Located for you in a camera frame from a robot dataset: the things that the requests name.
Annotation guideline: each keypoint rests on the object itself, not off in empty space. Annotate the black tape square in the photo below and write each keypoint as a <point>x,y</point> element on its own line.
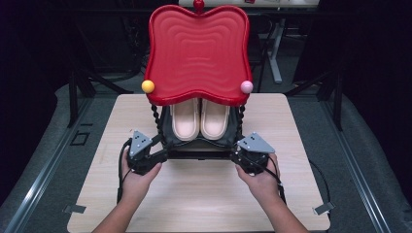
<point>80,138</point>

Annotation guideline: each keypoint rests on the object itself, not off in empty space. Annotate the grey table clip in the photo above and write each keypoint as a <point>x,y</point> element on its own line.
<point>324,208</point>
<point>74,209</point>

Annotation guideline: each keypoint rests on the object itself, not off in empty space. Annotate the aluminium floor rail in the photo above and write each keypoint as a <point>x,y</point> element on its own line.
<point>39,181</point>
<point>356,168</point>

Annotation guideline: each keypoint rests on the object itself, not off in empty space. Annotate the black metal stand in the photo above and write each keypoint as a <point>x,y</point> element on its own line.
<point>338,97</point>
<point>74,97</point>

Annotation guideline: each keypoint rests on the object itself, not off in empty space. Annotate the cream clog shoe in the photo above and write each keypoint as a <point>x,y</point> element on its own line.
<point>214,119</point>
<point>184,119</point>

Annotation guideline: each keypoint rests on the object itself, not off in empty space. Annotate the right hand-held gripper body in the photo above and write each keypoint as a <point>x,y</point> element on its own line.
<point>254,158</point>

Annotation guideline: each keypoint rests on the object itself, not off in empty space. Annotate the person's left hand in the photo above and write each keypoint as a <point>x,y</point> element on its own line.
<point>137,186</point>

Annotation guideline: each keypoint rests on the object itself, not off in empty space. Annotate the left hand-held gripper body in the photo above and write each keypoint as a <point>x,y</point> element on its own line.
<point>139,161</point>

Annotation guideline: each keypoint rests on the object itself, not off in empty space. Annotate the red and black shoe rack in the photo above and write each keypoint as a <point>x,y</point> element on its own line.
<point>198,55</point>

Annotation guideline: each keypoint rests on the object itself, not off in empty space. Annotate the person's right hand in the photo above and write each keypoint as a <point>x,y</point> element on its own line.
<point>262,186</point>

